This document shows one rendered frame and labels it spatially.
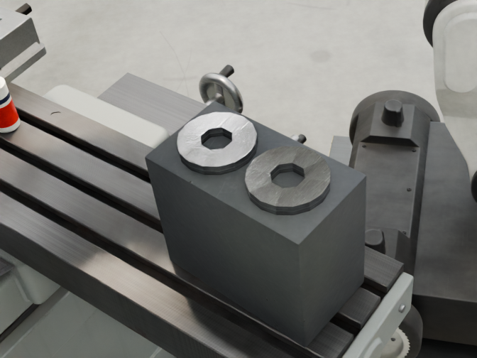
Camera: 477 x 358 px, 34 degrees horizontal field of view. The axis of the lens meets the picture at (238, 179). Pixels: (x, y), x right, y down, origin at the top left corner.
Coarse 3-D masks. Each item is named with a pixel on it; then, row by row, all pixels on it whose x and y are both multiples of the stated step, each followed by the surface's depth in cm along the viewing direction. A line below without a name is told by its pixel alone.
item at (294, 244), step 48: (192, 144) 87; (240, 144) 86; (288, 144) 87; (192, 192) 85; (240, 192) 83; (288, 192) 80; (336, 192) 81; (192, 240) 93; (240, 240) 85; (288, 240) 78; (336, 240) 84; (240, 288) 92; (288, 288) 84; (336, 288) 90; (288, 336) 91
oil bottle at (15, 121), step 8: (0, 80) 118; (0, 88) 117; (0, 96) 118; (8, 96) 119; (0, 104) 119; (8, 104) 120; (0, 112) 120; (8, 112) 120; (16, 112) 122; (0, 120) 121; (8, 120) 121; (16, 120) 122; (0, 128) 122; (8, 128) 122; (16, 128) 123
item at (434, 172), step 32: (384, 128) 160; (416, 128) 160; (352, 160) 158; (384, 160) 156; (416, 160) 156; (448, 160) 158; (384, 192) 150; (416, 192) 150; (448, 192) 152; (384, 224) 145; (416, 224) 145; (448, 224) 146; (416, 256) 141; (448, 256) 141; (416, 288) 137; (448, 288) 136; (448, 320) 139
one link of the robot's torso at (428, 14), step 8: (432, 0) 113; (440, 0) 112; (448, 0) 111; (456, 0) 111; (424, 8) 116; (432, 8) 114; (440, 8) 112; (424, 16) 115; (432, 16) 114; (424, 24) 116; (432, 24) 115; (424, 32) 117
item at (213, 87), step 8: (224, 72) 168; (232, 72) 170; (200, 80) 171; (208, 80) 169; (216, 80) 167; (224, 80) 167; (200, 88) 172; (208, 88) 172; (216, 88) 170; (224, 88) 167; (232, 88) 167; (208, 96) 174; (216, 96) 170; (224, 96) 170; (232, 96) 167; (240, 96) 168; (208, 104) 168; (224, 104) 172; (232, 104) 170; (240, 104) 168; (240, 112) 170
